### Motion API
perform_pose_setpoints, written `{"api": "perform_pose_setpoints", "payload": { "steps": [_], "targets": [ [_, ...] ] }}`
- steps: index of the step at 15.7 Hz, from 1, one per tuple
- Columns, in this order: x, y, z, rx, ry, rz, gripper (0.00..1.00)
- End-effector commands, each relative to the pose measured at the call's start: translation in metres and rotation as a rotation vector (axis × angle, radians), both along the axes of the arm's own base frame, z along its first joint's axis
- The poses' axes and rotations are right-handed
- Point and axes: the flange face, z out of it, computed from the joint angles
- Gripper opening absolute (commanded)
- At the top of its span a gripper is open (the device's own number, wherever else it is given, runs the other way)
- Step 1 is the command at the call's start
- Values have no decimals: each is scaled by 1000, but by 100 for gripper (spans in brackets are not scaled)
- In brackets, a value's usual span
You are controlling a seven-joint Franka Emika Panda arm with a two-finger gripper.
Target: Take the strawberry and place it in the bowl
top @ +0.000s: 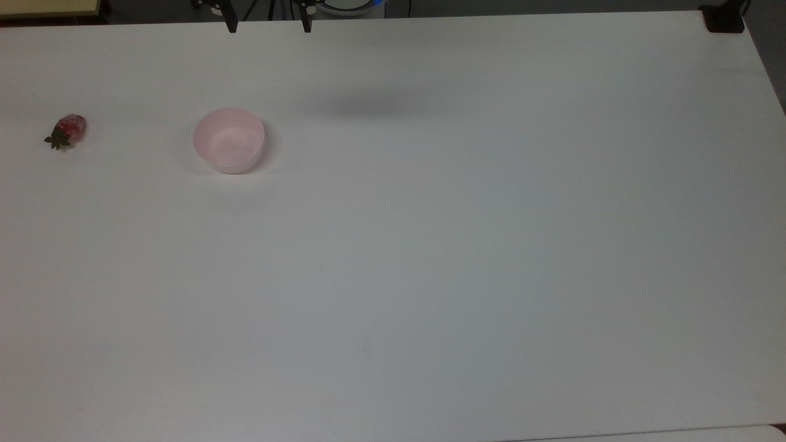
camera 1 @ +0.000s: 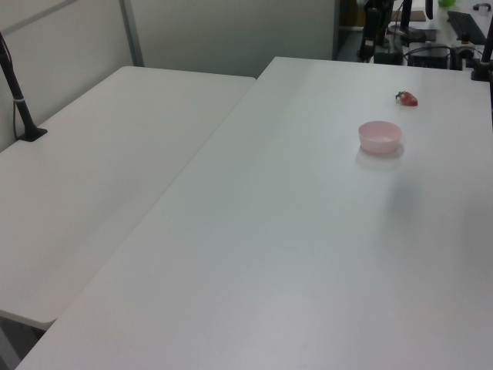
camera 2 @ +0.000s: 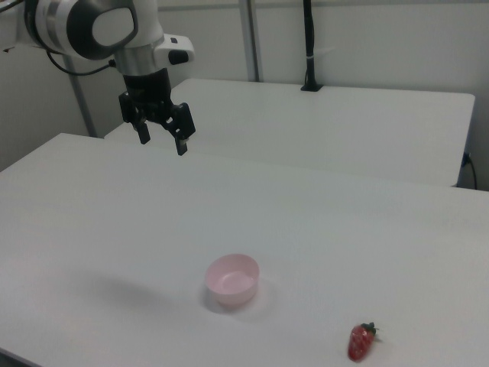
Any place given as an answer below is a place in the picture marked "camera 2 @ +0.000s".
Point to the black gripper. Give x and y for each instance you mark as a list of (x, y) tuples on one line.
[(147, 86)]

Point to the red toy strawberry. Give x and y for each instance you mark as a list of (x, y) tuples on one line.
[(359, 343)]

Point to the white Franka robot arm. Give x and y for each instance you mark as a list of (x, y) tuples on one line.
[(88, 26)]

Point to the pink plastic bowl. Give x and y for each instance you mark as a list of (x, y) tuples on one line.
[(232, 283)]

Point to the white side table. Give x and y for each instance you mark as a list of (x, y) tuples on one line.
[(324, 126)]

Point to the black pole with clamp base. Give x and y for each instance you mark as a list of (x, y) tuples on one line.
[(310, 42)]

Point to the grey partition post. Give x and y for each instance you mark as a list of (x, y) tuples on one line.
[(252, 38), (84, 107)]

